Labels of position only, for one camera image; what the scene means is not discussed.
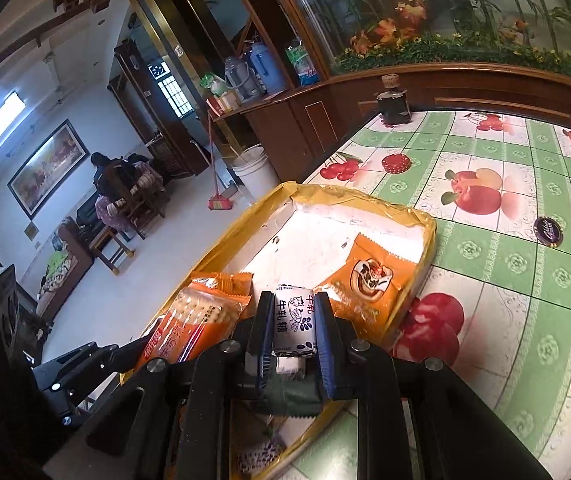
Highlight green white bag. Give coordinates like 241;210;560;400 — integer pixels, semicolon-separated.
200;73;229;98

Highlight dark glass jar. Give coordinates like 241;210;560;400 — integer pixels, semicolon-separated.
375;74;412;126

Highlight orange snack packet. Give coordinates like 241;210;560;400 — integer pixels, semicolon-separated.
315;234;423;343

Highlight orange cracker packet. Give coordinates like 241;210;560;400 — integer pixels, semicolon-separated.
133;272;254;373

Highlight blue thermos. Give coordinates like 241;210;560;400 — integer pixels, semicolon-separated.
248;42;286;95

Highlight red white box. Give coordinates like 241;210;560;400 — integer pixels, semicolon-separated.
207;92;240;115

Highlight red broom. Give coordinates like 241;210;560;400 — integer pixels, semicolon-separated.
206;112;234;211

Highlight wooden chair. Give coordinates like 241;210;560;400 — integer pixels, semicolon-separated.
106;157;167;241

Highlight blue dotted candy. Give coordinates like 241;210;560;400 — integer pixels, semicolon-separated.
236;440;286;478

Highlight round dark lid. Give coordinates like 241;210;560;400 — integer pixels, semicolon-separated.
534;216;565;247

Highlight fruit printed tablecloth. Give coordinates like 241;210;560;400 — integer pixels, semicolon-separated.
266;107;571;480

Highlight wooden cabinet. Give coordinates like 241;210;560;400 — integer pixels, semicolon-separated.
210;82;361;181

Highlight yellow cardboard tray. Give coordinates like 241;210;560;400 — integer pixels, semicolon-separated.
118;181;437;480

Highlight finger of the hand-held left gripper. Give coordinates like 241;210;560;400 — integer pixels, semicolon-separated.
32;341;120;378
40;342;156;428

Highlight wooden stool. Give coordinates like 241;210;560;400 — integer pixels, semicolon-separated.
88;227;136;276

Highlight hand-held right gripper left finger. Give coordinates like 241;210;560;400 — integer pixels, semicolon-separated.
86;290;279;480

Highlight blue green bag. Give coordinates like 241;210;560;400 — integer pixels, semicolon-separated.
285;42;319;86

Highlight framed wall picture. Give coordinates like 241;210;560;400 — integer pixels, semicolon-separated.
7;119;90;220

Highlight white plastic bucket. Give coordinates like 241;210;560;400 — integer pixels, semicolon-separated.
232;143;281;201

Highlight dark green snack packet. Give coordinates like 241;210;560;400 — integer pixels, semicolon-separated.
230;375;323;417

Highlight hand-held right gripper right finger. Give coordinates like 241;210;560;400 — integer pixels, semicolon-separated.
313;290;553;480

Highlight barred door window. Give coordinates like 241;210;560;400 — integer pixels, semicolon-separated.
148;62;199;118

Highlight wooden sofa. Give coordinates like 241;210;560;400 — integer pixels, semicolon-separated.
36;217;94;323

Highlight grey thermos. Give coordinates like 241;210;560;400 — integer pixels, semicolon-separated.
224;56;259;101

